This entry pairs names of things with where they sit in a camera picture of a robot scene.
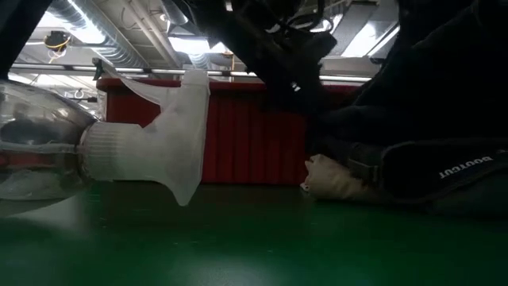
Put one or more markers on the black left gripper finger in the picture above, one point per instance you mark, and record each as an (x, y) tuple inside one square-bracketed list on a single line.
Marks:
[(307, 97), (275, 95)]

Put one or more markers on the beige shorts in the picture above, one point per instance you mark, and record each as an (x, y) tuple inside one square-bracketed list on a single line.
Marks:
[(333, 178)]

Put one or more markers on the black garment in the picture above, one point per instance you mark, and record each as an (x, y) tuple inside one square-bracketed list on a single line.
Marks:
[(436, 79)]

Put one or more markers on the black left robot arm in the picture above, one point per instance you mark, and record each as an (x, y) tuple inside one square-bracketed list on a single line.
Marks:
[(20, 32)]

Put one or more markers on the red plastic laundry basket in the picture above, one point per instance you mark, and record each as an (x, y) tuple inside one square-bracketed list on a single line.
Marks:
[(246, 139)]

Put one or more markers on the green table mat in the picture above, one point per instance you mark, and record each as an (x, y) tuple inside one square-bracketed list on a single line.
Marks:
[(238, 238)]

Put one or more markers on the clear plastic spray bottle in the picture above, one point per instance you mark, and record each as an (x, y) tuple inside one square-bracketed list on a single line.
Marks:
[(119, 151), (104, 91)]

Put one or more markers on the smooth silver ventilation duct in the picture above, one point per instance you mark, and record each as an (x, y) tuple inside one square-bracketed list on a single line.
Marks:
[(174, 12)]

